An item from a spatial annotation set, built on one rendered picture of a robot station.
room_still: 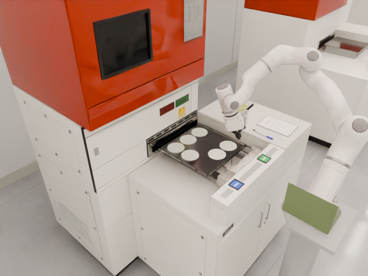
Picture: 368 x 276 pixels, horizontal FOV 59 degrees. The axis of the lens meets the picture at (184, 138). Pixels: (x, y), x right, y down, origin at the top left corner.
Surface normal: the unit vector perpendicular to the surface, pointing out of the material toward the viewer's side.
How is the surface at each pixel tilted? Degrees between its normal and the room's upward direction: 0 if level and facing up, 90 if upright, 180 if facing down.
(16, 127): 90
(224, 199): 0
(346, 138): 83
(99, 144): 90
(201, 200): 0
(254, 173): 0
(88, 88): 90
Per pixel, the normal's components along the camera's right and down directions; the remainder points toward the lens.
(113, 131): 0.75, 0.37
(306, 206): -0.66, 0.43
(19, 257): 0.00, -0.82
